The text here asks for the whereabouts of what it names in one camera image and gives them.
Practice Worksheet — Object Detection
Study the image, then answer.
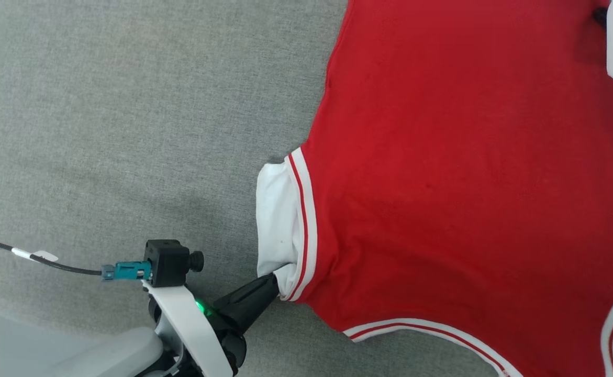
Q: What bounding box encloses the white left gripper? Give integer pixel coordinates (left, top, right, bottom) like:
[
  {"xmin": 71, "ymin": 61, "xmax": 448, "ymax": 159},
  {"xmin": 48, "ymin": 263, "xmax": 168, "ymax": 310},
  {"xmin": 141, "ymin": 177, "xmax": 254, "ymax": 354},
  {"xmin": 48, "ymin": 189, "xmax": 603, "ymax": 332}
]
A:
[{"xmin": 141, "ymin": 273, "xmax": 280, "ymax": 377}]

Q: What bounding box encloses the red shirt with white trim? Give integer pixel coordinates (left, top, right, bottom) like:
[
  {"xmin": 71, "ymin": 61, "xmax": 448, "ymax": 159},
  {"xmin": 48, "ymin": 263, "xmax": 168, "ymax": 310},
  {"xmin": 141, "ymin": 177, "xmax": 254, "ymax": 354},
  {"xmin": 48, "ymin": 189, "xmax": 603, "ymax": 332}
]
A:
[{"xmin": 257, "ymin": 0, "xmax": 613, "ymax": 377}]

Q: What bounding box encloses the grey fabric sofa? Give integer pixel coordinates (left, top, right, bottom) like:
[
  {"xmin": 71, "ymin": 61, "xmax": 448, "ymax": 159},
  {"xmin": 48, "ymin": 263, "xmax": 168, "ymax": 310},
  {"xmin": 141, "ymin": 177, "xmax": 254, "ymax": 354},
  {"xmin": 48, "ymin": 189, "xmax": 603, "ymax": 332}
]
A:
[{"xmin": 0, "ymin": 0, "xmax": 500, "ymax": 377}]

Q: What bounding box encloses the teal left cable connector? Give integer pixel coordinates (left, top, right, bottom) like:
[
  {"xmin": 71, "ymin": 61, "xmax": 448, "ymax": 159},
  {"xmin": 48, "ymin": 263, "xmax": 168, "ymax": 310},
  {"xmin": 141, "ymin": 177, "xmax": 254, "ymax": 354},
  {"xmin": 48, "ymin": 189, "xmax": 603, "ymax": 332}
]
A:
[{"xmin": 101, "ymin": 261, "xmax": 152, "ymax": 282}]

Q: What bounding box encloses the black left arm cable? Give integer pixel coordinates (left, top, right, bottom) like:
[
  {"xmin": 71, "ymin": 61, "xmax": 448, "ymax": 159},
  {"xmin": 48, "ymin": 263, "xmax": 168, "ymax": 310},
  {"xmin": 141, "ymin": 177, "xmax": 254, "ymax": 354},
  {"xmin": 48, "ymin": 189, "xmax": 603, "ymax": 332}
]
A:
[{"xmin": 0, "ymin": 236, "xmax": 103, "ymax": 275}]

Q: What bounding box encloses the white cable tag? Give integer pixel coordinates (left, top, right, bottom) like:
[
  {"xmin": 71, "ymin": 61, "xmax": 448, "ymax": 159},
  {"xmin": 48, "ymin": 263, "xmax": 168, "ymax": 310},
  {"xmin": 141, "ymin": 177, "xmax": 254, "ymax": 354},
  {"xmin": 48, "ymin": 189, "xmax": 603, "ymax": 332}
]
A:
[{"xmin": 12, "ymin": 248, "xmax": 59, "ymax": 262}]

